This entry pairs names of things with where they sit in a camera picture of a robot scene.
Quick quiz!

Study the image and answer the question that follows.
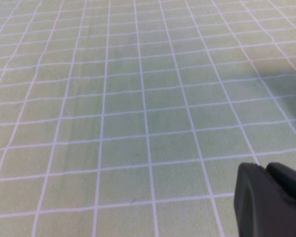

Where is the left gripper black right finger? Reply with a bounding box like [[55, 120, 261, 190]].
[[265, 161, 296, 210]]

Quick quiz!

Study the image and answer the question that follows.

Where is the green white checked tablecloth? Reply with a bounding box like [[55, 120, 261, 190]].
[[0, 0, 296, 237]]

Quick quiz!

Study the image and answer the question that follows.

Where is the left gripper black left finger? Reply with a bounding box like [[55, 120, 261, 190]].
[[233, 161, 296, 237]]

